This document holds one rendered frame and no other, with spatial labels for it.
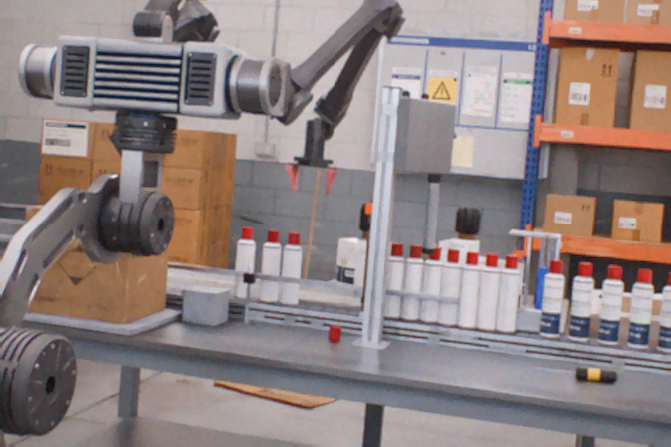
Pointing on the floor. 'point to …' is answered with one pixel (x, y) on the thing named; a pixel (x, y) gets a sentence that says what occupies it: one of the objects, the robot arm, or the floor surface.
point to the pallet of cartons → (215, 163)
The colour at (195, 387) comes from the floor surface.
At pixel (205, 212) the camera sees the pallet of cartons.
